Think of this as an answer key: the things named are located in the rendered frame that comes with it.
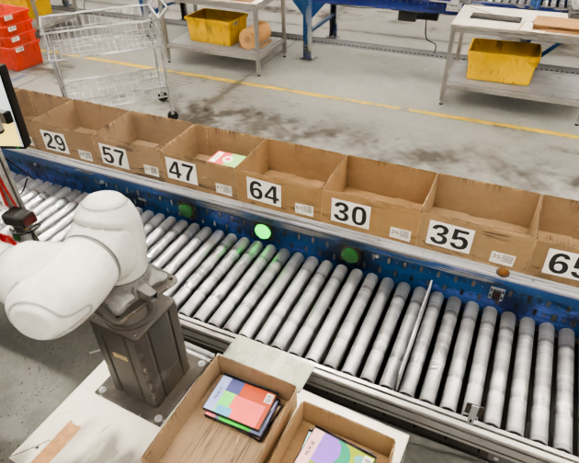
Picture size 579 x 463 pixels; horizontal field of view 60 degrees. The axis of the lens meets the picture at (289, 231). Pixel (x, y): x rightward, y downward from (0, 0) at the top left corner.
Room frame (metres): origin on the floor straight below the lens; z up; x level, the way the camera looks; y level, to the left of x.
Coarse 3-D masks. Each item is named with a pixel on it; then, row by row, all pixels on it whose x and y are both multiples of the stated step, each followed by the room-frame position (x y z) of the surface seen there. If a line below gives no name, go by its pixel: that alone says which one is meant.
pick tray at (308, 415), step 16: (304, 416) 0.83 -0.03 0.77; (320, 416) 0.81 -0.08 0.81; (336, 416) 0.79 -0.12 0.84; (288, 432) 0.75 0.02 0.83; (304, 432) 0.79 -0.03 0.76; (336, 432) 0.79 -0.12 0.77; (352, 432) 0.77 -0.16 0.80; (368, 432) 0.75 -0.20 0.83; (288, 448) 0.74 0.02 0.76; (368, 448) 0.74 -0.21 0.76; (384, 448) 0.72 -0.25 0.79
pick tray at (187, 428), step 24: (216, 360) 1.00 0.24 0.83; (216, 384) 0.97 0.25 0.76; (264, 384) 0.94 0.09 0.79; (288, 384) 0.90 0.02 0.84; (192, 408) 0.87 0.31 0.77; (288, 408) 0.83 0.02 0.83; (168, 432) 0.77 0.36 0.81; (192, 432) 0.80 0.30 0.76; (216, 432) 0.80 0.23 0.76; (240, 432) 0.80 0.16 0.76; (144, 456) 0.69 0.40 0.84; (168, 456) 0.73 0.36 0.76; (192, 456) 0.73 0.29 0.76; (216, 456) 0.73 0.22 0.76; (240, 456) 0.73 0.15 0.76; (264, 456) 0.70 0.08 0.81
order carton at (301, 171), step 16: (272, 144) 2.06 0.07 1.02; (288, 144) 2.03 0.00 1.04; (256, 160) 1.98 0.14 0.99; (272, 160) 2.06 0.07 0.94; (288, 160) 2.03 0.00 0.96; (304, 160) 1.99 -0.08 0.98; (320, 160) 1.96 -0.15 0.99; (336, 160) 1.92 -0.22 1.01; (240, 176) 1.81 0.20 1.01; (256, 176) 1.77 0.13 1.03; (272, 176) 1.74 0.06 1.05; (288, 176) 1.99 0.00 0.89; (304, 176) 1.99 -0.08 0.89; (320, 176) 1.96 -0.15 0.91; (240, 192) 1.81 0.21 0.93; (288, 192) 1.71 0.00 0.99; (304, 192) 1.68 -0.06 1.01; (320, 192) 1.65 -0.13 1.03; (272, 208) 1.74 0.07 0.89; (288, 208) 1.71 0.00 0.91; (320, 208) 1.65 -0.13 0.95
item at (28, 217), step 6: (6, 210) 1.50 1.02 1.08; (12, 210) 1.49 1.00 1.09; (18, 210) 1.49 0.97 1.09; (24, 210) 1.48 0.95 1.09; (6, 216) 1.47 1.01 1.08; (12, 216) 1.46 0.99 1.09; (18, 216) 1.45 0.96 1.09; (24, 216) 1.45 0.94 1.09; (30, 216) 1.46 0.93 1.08; (6, 222) 1.46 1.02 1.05; (12, 222) 1.45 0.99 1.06; (18, 222) 1.44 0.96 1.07; (24, 222) 1.44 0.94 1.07; (30, 222) 1.45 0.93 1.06; (18, 228) 1.47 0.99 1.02; (24, 228) 1.43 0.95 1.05; (30, 228) 1.50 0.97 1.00; (18, 234) 1.47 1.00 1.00
